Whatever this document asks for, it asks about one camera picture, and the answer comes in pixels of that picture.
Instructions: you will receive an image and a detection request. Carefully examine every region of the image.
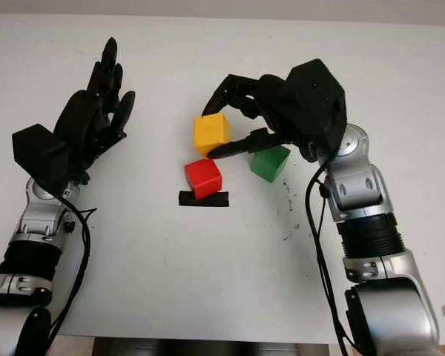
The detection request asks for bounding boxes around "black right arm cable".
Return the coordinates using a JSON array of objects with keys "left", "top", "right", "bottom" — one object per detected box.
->
[{"left": 306, "top": 159, "right": 352, "bottom": 356}]

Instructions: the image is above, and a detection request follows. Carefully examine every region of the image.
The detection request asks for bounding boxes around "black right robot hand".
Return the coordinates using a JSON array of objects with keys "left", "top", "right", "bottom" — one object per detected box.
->
[{"left": 200, "top": 73, "right": 320, "bottom": 164}]

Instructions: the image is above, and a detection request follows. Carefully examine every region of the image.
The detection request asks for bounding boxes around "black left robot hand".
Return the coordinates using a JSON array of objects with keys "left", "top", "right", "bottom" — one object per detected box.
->
[{"left": 53, "top": 36, "right": 136, "bottom": 186}]

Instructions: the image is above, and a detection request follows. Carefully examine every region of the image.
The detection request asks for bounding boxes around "dark robot torso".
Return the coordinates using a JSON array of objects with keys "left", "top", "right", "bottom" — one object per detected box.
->
[{"left": 92, "top": 336, "right": 338, "bottom": 356}]

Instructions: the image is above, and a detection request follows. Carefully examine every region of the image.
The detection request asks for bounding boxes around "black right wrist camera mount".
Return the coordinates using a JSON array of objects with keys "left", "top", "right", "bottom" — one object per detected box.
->
[{"left": 280, "top": 58, "right": 348, "bottom": 159}]

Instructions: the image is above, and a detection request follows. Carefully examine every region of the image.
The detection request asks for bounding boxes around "yellow block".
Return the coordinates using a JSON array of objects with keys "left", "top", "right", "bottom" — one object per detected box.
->
[{"left": 193, "top": 113, "right": 232, "bottom": 159}]

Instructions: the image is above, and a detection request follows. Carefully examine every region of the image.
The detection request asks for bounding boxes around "green block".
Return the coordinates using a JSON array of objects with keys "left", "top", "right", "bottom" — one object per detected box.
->
[{"left": 250, "top": 145, "right": 291, "bottom": 184}]

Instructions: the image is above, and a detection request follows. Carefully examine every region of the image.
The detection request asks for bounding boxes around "black tape strip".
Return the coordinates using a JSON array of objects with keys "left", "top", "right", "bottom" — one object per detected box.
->
[{"left": 178, "top": 190, "right": 230, "bottom": 209}]

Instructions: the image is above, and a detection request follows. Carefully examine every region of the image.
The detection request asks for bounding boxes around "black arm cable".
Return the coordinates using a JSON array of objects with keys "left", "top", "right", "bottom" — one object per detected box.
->
[
  {"left": 47, "top": 185, "right": 97, "bottom": 342},
  {"left": 306, "top": 159, "right": 352, "bottom": 356}
]

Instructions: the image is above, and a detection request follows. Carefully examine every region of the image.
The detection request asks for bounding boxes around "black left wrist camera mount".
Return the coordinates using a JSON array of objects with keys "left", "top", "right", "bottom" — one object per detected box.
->
[{"left": 12, "top": 124, "right": 73, "bottom": 194}]

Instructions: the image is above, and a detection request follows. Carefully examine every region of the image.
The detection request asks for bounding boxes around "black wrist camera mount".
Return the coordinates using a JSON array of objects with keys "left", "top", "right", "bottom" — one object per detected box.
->
[
  {"left": 12, "top": 124, "right": 73, "bottom": 194},
  {"left": 280, "top": 58, "right": 348, "bottom": 159}
]

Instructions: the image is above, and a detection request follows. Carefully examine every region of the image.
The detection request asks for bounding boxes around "red block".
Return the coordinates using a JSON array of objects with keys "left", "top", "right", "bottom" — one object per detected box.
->
[{"left": 184, "top": 158, "right": 223, "bottom": 201}]

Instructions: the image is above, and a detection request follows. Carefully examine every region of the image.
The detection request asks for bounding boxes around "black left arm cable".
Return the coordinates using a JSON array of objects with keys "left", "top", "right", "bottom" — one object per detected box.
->
[{"left": 47, "top": 185, "right": 97, "bottom": 342}]

